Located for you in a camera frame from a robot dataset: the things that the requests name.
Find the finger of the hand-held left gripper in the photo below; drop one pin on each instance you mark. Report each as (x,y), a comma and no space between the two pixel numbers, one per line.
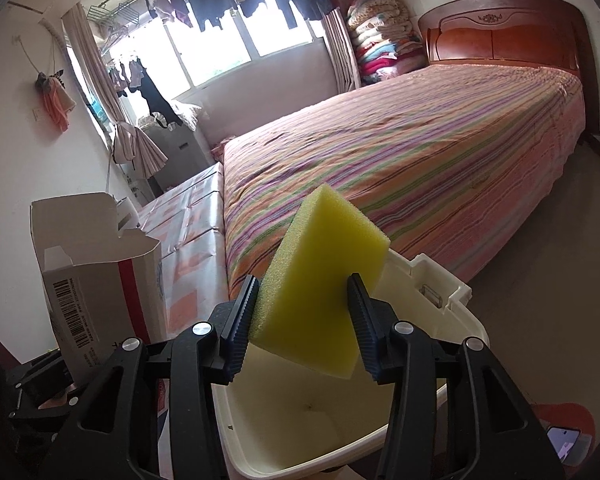
(45,410)
(35,375)

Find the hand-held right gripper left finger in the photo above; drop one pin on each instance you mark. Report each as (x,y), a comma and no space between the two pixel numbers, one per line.
(239,330)

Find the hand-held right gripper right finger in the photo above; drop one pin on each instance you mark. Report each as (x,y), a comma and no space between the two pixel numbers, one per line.
(364,330)

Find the yellow sponge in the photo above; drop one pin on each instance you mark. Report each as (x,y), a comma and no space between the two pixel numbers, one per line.
(310,285)

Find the cream plastic bin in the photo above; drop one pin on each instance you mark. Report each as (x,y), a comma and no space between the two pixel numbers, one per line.
(290,410)

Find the white cardboard box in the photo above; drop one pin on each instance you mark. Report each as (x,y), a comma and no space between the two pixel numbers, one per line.
(95,300)

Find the orange checked tablecloth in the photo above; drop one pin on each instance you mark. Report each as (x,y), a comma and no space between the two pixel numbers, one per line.
(190,240)

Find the striped bed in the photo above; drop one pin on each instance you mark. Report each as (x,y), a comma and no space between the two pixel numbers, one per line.
(405,150)

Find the pink folded cloth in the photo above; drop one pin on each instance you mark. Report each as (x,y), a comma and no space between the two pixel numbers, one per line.
(220,144)

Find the red stool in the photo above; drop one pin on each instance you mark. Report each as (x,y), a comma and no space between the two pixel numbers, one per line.
(560,412)

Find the tied striped curtain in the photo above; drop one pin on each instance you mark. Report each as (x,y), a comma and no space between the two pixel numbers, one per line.
(130,145)

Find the smartphone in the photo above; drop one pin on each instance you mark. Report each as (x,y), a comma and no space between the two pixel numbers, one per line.
(567,445)

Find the black hanging garment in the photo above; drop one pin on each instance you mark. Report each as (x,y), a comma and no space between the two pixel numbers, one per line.
(155,95)

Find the pink hanging cloth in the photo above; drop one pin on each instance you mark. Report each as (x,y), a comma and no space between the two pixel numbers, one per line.
(57,102)

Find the small hanging laundry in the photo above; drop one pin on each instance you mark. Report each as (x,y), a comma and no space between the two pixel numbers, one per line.
(125,75)

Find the white framed window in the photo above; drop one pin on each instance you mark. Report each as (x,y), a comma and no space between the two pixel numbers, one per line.
(220,45)

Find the stack of folded quilts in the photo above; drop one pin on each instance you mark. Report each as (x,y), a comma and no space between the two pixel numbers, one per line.
(380,35)

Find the wooden headboard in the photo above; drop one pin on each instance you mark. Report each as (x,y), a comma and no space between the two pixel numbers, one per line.
(510,35)

